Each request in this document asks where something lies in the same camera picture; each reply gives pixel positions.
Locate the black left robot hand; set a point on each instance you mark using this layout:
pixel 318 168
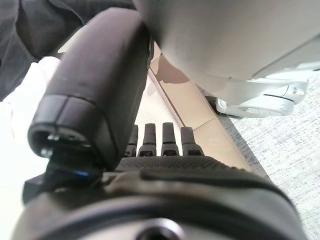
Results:
pixel 100 75

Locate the black garment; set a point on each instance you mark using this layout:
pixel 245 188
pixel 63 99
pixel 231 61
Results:
pixel 37 27

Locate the bed mattress with beige sheet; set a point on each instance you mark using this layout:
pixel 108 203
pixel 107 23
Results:
pixel 17 130

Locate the robot silver legs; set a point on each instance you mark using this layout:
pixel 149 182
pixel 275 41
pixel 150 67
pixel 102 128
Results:
pixel 190 107

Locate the silver left robot leg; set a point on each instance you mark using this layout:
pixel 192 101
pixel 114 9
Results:
pixel 225 37

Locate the grey carpet rug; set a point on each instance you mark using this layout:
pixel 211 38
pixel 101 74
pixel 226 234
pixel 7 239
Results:
pixel 287 150

